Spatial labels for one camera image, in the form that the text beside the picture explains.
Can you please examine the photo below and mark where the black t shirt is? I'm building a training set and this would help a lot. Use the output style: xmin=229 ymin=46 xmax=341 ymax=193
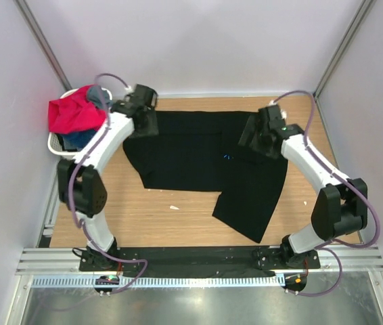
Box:
xmin=122 ymin=111 xmax=288 ymax=243

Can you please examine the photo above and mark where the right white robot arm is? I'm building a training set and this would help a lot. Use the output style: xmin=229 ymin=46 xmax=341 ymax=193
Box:
xmin=238 ymin=103 xmax=368 ymax=268

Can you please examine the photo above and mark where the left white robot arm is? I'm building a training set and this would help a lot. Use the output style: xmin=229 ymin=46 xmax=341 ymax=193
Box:
xmin=57 ymin=84 xmax=158 ymax=271

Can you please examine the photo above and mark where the grey blue t shirt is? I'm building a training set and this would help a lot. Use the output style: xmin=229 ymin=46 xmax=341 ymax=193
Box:
xmin=86 ymin=85 xmax=113 ymax=110

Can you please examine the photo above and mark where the red t shirt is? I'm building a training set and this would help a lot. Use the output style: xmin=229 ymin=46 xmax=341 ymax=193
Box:
xmin=47 ymin=85 xmax=106 ymax=135

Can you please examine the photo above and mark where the dark blue t shirt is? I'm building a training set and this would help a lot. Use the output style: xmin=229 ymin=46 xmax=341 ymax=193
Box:
xmin=61 ymin=129 xmax=97 ymax=152

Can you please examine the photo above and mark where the white laundry basket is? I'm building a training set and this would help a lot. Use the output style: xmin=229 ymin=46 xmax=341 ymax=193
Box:
xmin=47 ymin=87 xmax=113 ymax=159

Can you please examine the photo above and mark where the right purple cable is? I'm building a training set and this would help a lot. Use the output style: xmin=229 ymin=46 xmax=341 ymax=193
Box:
xmin=269 ymin=90 xmax=382 ymax=298

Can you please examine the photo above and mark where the purple cable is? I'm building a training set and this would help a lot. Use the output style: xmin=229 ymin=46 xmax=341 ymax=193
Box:
xmin=68 ymin=73 xmax=148 ymax=295
xmin=269 ymin=90 xmax=382 ymax=298

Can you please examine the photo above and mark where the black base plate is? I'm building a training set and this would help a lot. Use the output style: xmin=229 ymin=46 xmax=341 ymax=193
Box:
xmin=78 ymin=245 xmax=321 ymax=280

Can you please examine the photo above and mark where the white slotted cable duct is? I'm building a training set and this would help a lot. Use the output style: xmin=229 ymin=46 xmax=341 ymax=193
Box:
xmin=31 ymin=274 xmax=285 ymax=288

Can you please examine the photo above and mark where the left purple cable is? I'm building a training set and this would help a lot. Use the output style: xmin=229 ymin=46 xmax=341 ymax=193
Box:
xmin=68 ymin=73 xmax=148 ymax=295

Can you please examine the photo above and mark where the aluminium frame rail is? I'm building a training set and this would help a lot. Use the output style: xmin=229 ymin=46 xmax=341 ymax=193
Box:
xmin=16 ymin=245 xmax=383 ymax=276

